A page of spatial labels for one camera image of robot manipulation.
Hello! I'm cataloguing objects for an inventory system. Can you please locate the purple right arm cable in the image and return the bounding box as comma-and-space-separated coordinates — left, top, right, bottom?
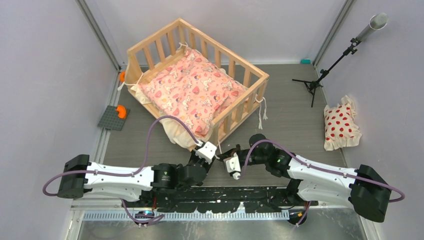
237, 139, 406, 227

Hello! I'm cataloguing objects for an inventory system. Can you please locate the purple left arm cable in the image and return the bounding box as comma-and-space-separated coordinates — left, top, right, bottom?
42, 115, 204, 227

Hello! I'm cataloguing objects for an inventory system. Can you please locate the microphone on black stand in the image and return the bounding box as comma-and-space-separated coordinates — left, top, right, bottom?
292, 12, 389, 108

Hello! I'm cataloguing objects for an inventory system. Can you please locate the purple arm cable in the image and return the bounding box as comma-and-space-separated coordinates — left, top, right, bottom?
237, 139, 406, 227
42, 115, 204, 227

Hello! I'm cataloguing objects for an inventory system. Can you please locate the pink unicorn print cushion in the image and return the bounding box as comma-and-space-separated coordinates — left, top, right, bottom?
121, 45, 248, 150

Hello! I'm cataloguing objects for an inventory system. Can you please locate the grey building block plate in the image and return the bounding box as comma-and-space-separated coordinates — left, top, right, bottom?
97, 105, 131, 131

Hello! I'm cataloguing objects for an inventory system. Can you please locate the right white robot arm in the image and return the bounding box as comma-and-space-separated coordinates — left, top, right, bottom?
216, 133, 392, 223

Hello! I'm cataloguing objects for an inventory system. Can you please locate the small teal block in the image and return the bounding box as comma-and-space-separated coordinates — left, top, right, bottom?
300, 59, 311, 64

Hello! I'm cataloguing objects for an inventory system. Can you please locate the wooden slatted pet bed frame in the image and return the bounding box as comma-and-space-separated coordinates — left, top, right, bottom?
124, 18, 269, 144

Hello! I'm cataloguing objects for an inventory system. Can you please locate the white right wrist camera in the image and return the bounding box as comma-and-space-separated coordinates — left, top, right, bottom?
223, 153, 241, 180

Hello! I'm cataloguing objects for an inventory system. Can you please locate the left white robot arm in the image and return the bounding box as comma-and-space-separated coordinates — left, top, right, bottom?
57, 153, 215, 207

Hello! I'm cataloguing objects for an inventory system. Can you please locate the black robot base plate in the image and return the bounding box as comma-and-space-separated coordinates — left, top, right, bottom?
125, 186, 307, 214

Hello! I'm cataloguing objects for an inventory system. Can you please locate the white strawberry print pillow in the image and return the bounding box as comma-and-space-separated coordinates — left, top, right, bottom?
323, 95, 362, 151

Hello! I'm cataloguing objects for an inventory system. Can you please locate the orange and green toy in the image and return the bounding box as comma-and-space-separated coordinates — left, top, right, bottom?
119, 71, 126, 83

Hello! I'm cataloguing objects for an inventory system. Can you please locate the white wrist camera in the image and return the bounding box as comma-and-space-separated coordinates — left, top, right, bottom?
195, 141, 217, 164
223, 153, 241, 180

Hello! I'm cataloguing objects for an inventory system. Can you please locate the orange arch toy block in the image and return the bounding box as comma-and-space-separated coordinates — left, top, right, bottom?
115, 105, 128, 120

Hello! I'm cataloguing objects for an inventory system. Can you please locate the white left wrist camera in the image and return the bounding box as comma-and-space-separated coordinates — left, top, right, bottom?
195, 141, 217, 164

